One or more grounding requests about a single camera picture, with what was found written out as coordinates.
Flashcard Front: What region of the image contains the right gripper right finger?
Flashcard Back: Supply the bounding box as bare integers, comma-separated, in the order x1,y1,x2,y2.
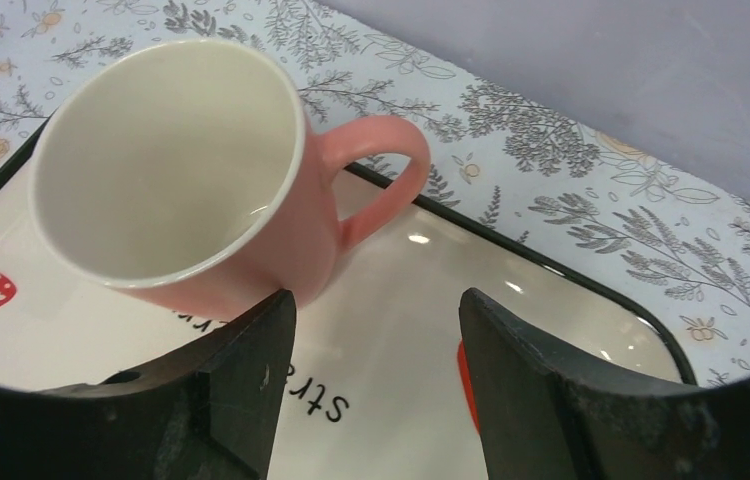
459,288,750,479

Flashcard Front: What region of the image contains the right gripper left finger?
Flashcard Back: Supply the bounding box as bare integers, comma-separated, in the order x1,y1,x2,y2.
0,290,297,479

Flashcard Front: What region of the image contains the pink mug back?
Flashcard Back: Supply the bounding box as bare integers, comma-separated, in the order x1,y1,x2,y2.
29,39,431,321

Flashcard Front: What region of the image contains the floral tablecloth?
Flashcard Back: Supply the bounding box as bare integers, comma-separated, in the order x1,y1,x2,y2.
0,1,750,386

